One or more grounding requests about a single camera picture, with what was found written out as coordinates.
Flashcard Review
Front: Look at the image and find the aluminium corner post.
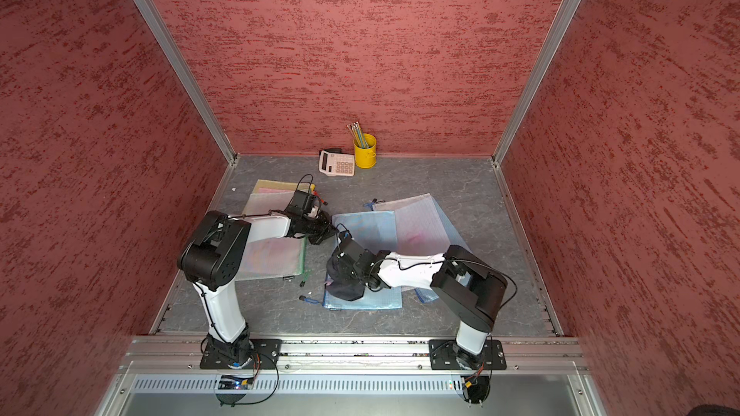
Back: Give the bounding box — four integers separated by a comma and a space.
107, 0, 238, 166
493, 0, 582, 169

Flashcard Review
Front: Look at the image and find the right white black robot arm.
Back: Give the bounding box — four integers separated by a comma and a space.
327, 232, 509, 370

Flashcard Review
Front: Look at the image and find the white mesh document bag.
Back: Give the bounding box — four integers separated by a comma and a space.
372, 194, 451, 256

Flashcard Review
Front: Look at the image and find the aluminium front rail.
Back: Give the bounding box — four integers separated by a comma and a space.
98, 335, 605, 415

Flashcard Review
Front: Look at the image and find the blue mesh document bag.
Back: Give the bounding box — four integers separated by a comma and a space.
414, 198, 469, 304

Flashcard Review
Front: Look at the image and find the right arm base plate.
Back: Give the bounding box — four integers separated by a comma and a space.
428, 339, 507, 372

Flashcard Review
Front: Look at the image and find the left aluminium corner post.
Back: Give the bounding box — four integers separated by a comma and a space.
107, 0, 238, 166

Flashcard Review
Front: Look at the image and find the right aluminium corner post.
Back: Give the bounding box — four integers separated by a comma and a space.
493, 0, 582, 169

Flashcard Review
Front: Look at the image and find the yellow mesh document bag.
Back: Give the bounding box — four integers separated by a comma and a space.
252, 179, 315, 194

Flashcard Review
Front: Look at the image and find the yellow pen cup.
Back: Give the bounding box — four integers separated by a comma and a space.
354, 133, 377, 169

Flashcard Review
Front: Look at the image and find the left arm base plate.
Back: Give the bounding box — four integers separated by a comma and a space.
200, 335, 283, 371

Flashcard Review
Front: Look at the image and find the coloured pencils bundle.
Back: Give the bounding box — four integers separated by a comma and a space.
347, 121, 369, 148

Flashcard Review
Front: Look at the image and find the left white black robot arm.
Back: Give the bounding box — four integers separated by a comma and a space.
177, 211, 336, 369

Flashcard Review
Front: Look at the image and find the light blue document bag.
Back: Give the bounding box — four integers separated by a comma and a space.
302, 211, 403, 311

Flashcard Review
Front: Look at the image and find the pink desk calculator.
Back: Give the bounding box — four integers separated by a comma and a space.
318, 150, 356, 177

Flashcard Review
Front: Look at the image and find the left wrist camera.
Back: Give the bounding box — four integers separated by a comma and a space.
284, 190, 323, 220

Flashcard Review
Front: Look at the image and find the green mesh document bag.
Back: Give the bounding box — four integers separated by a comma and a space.
235, 193, 306, 281

